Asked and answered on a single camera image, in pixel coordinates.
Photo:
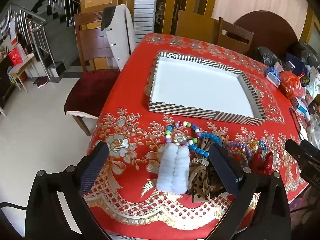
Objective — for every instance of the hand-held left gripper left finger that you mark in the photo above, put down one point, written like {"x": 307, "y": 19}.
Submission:
{"x": 93, "y": 167}

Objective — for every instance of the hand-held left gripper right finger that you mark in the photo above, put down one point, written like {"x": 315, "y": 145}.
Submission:
{"x": 225, "y": 170}

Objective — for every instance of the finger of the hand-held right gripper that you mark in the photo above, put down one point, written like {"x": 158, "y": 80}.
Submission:
{"x": 292, "y": 147}

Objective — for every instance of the leopard print bow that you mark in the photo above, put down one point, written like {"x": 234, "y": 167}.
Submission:
{"x": 200, "y": 180}

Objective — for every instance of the red shiny bow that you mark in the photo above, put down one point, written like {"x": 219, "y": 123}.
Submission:
{"x": 260, "y": 163}

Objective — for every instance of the white fluffy scrunchie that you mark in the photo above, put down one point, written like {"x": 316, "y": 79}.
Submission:
{"x": 172, "y": 172}

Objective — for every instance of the striped cardboard tray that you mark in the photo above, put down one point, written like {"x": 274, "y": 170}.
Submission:
{"x": 200, "y": 87}

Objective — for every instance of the pile of small packages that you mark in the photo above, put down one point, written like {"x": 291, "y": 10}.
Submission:
{"x": 310, "y": 105}

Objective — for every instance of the orange plastic bag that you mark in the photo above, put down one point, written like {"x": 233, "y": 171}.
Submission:
{"x": 290, "y": 83}

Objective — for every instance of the blue and white packet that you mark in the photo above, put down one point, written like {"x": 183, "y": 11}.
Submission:
{"x": 272, "y": 73}

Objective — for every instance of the red floral tablecloth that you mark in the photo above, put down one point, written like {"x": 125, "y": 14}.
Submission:
{"x": 130, "y": 100}

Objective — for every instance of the dark red seat cushion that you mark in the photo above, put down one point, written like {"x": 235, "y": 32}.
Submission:
{"x": 90, "y": 90}

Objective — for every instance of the navy bag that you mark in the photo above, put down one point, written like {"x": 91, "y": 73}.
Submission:
{"x": 296, "y": 63}

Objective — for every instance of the black plastic bag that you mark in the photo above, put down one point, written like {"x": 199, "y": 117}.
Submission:
{"x": 303, "y": 51}
{"x": 265, "y": 56}

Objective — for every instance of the pair of dark shoes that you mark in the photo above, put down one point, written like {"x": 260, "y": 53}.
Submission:
{"x": 41, "y": 82}

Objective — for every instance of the round brown table top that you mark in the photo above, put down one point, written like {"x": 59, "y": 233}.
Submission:
{"x": 270, "y": 30}

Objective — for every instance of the small wooden side table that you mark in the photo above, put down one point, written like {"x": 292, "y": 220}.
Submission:
{"x": 22, "y": 66}

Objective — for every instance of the wooden chair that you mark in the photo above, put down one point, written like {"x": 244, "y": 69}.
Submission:
{"x": 232, "y": 32}
{"x": 92, "y": 40}

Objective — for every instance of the white jacket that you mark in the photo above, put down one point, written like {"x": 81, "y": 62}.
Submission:
{"x": 120, "y": 35}

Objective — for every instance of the red gift bag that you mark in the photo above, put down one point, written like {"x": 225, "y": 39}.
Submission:
{"x": 16, "y": 56}

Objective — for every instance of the steel stair railing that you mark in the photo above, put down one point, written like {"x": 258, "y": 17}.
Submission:
{"x": 37, "y": 42}
{"x": 65, "y": 2}

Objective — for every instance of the small blue bottle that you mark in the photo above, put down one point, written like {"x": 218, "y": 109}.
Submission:
{"x": 70, "y": 23}

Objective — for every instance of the white ribbed panel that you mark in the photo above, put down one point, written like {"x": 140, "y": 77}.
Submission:
{"x": 145, "y": 10}

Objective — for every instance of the wooden boards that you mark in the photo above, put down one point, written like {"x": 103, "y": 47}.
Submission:
{"x": 190, "y": 7}

